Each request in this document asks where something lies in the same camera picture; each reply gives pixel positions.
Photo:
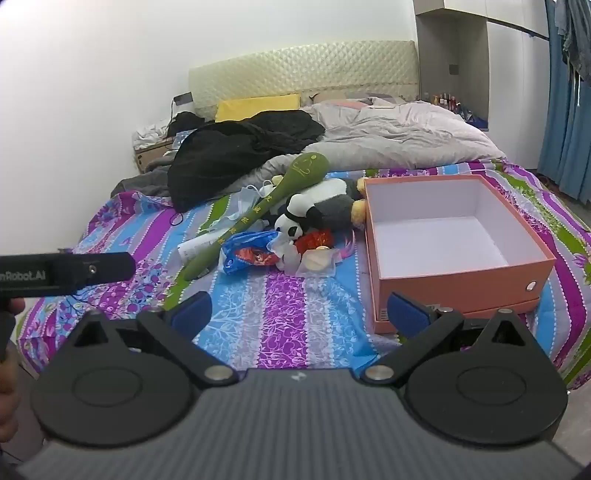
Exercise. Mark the panda plush toy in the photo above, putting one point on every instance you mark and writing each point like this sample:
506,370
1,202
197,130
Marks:
288,226

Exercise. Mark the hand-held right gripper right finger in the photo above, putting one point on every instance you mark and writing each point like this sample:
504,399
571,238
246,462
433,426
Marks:
406,311

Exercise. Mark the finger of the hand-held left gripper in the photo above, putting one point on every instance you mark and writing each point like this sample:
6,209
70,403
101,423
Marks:
101,270

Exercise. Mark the cardboard box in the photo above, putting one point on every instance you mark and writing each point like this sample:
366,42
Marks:
150,157

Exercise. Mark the blue plastic bag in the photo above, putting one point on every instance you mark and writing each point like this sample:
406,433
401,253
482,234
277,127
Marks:
244,254

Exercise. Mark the dark grey blanket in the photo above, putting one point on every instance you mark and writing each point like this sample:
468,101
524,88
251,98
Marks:
143,177

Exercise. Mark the yellow pillow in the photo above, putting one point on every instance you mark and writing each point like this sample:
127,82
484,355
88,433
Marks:
258,107

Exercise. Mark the pink pillow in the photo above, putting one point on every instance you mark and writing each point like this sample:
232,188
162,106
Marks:
355,104

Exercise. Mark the blue curtain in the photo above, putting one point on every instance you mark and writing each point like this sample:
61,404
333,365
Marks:
563,138

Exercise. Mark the white built-in wardrobe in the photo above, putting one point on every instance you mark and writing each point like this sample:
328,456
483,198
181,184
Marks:
517,92

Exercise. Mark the blue face mask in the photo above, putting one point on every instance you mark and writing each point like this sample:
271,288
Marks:
224,222
251,197

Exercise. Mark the hanging denim jacket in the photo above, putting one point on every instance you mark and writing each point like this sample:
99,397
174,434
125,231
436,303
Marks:
577,37

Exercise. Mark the person's left hand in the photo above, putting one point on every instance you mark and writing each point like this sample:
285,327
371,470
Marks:
9,401

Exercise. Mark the red shiny pouch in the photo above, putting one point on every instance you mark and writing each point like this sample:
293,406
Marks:
314,240

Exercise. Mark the row of small bottles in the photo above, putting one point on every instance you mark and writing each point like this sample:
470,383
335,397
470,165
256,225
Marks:
445,100

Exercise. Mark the grey penguin plush toy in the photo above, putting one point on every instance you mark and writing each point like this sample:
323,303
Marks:
337,207

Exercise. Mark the light grey duvet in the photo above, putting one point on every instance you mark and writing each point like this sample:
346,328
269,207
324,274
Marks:
392,134

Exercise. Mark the beige padded headboard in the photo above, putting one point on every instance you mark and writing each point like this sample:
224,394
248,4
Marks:
300,69

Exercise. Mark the black charger plug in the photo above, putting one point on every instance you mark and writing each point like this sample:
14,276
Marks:
182,98

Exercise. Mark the black clothing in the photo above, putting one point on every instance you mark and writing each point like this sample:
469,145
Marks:
221,157

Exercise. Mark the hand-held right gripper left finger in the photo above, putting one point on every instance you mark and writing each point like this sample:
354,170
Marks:
194,309

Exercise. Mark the white crumpled cloth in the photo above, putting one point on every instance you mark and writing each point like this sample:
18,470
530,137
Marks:
147,134

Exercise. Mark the white lotion tube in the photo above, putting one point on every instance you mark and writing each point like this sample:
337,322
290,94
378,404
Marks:
198,247

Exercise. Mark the clear plastic packet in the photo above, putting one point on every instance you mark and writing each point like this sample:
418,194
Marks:
316,264

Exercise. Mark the green plush massage stick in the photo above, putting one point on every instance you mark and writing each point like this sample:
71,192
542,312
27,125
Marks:
277,194

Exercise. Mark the floral striped bedsheet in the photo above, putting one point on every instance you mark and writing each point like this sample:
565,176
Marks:
286,314

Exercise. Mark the orange storage box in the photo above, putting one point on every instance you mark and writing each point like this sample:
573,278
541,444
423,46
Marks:
461,286

